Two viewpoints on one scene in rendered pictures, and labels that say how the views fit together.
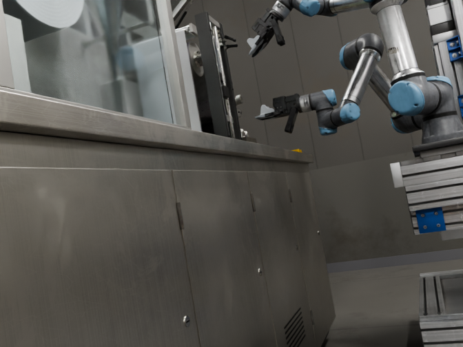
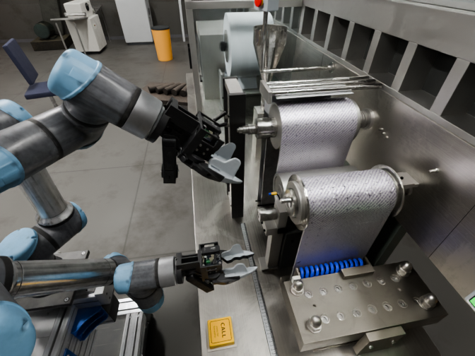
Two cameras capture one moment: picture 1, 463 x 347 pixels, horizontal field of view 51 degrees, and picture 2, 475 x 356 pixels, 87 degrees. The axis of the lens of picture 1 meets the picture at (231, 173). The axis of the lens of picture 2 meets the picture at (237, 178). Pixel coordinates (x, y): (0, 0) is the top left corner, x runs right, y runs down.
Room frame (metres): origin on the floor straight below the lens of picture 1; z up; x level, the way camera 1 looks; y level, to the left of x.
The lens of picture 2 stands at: (2.51, -0.39, 1.73)
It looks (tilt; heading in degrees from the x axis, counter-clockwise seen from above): 40 degrees down; 151
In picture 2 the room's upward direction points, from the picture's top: straight up
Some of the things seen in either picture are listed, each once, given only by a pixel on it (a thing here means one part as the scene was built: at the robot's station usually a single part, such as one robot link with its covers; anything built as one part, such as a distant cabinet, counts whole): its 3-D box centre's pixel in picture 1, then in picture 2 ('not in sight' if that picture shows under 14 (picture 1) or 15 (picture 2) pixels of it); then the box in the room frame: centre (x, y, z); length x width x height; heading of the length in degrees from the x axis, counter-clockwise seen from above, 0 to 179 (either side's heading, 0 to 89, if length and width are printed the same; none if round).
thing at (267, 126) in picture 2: (203, 57); (265, 128); (1.93, 0.03, 1.34); 0.06 x 0.06 x 0.06; 70
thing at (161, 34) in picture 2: not in sight; (162, 44); (-3.87, 1.26, 0.33); 0.40 x 0.40 x 0.66
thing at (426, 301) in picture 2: not in sight; (430, 299); (2.50, 0.20, 1.05); 0.04 x 0.04 x 0.04
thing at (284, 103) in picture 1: (287, 106); (200, 264); (2.14, -0.30, 1.12); 0.12 x 0.08 x 0.09; 71
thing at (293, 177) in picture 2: not in sight; (297, 202); (2.18, -0.02, 1.25); 0.15 x 0.01 x 0.15; 160
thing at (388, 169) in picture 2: not in sight; (382, 191); (2.26, 0.21, 1.25); 0.15 x 0.01 x 0.15; 160
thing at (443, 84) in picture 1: (434, 96); (27, 251); (1.73, -0.77, 0.98); 0.13 x 0.12 x 0.14; 125
